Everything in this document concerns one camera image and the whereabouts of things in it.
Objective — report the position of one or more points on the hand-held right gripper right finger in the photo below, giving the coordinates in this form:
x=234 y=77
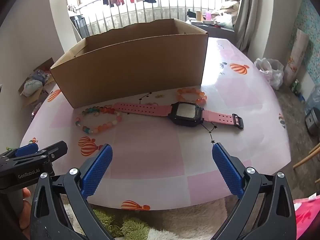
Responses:
x=227 y=170

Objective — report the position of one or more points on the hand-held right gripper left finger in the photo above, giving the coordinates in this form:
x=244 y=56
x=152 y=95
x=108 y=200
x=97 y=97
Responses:
x=97 y=172

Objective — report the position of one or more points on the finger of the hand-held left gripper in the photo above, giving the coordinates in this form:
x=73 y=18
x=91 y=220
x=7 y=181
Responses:
x=56 y=148
x=27 y=150

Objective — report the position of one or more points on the brown cardboard box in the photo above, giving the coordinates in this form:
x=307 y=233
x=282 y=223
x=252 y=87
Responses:
x=137 y=67

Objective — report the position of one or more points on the person's left hand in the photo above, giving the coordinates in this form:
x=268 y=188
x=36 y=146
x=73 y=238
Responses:
x=25 y=205

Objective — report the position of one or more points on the pink balloon print tablecloth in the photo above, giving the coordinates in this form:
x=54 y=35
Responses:
x=155 y=150

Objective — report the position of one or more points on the open cardboard box of clothes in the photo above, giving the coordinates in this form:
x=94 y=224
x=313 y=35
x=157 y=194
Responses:
x=35 y=85

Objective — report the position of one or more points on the white green fluffy garment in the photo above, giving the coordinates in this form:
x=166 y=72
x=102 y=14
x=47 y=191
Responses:
x=175 y=220

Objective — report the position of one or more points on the wooden chair legs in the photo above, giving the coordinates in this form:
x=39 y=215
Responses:
x=307 y=158

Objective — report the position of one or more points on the pink bag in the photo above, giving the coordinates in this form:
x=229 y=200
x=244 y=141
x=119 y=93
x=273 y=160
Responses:
x=307 y=215

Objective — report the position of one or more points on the grey bin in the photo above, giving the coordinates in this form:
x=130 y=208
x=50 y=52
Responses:
x=312 y=122

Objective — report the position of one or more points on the white plastic bag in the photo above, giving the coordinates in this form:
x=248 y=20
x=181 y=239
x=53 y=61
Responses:
x=271 y=71

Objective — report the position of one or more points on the green bottle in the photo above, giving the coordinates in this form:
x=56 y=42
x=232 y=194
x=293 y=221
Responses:
x=296 y=86

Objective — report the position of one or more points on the floral paper roll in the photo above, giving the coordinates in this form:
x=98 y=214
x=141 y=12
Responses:
x=297 y=55

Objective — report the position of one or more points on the dark grey cabinet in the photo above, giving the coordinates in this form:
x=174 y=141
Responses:
x=220 y=29

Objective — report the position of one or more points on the plastic bag with green print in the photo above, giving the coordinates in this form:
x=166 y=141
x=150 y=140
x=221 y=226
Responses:
x=225 y=20

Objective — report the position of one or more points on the grey curtain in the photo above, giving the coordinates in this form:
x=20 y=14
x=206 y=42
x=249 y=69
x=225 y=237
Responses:
x=250 y=17

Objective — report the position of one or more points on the pink cup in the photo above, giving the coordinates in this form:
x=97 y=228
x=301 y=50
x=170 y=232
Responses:
x=208 y=15

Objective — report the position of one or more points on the metal balcony railing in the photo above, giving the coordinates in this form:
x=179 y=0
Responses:
x=140 y=12

